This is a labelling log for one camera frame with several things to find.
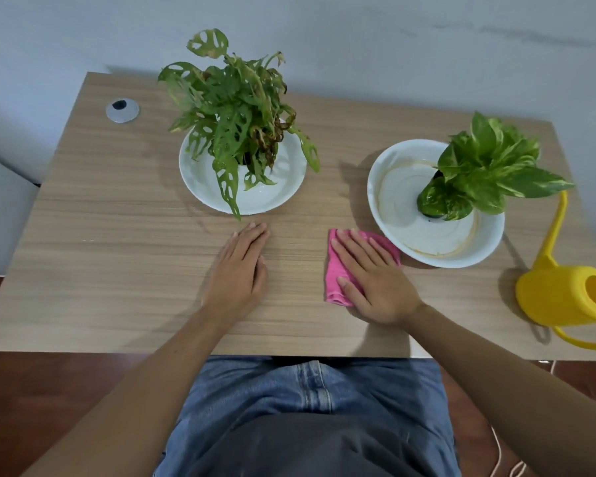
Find person's right hand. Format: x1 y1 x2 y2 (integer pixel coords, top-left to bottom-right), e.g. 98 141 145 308
330 229 426 327

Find person's left hand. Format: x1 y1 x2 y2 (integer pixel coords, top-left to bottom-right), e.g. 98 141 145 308
201 222 271 323

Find pink microfiber cloth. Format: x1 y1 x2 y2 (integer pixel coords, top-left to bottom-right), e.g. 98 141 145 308
325 229 402 307

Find pothos plant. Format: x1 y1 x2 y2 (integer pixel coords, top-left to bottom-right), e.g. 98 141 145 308
417 111 576 222

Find yellow watering can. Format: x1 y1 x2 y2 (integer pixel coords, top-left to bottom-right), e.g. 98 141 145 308
515 190 596 351

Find monstera plant with holed leaves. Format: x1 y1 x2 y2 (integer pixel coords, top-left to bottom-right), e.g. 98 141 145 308
157 28 321 222

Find person's left forearm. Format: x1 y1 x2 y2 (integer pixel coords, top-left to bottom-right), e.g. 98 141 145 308
22 307 229 477

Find person's right forearm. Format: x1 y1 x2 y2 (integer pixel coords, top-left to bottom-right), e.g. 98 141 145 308
405 305 596 477

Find deep white bowl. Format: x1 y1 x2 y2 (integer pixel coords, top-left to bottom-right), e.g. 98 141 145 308
367 139 506 270

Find blue jeans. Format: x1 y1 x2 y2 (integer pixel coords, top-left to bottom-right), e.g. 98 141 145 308
154 356 462 477

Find shallow white plate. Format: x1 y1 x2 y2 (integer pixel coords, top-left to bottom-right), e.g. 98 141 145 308
178 127 308 216

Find wooden table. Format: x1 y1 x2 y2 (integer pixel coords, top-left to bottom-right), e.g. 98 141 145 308
0 72 596 362

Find dark shirt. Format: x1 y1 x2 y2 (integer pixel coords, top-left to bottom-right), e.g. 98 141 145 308
186 414 428 477

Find white cabinet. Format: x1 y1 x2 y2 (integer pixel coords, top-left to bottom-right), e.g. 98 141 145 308
0 149 40 278

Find white cable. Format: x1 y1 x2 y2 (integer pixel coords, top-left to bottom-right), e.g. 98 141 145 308
489 360 557 477

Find grey cable grommet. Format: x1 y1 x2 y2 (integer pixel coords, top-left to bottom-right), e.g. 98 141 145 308
105 98 140 125

